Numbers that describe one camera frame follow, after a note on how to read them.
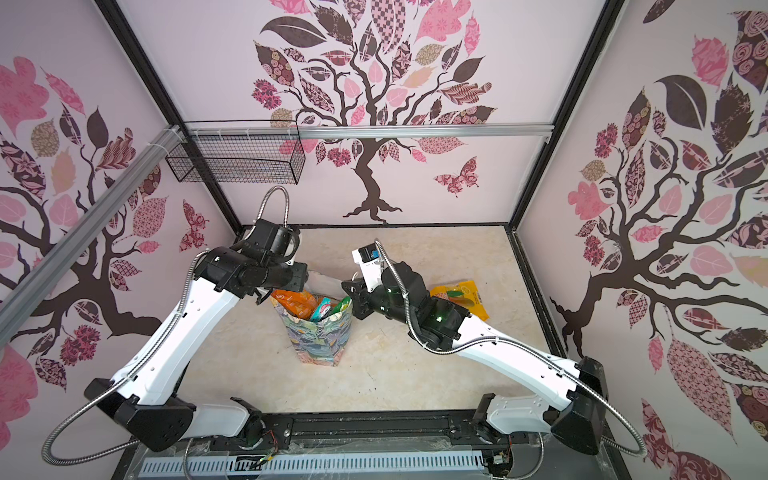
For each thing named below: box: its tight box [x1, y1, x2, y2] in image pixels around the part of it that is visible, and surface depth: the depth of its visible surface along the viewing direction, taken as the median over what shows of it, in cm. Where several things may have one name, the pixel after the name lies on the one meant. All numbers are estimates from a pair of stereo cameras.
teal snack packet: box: [311, 297, 331, 322], surface depth 75 cm
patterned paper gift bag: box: [271, 289, 353, 366], surface depth 74 cm
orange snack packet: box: [271, 289, 318, 320], surface depth 77 cm
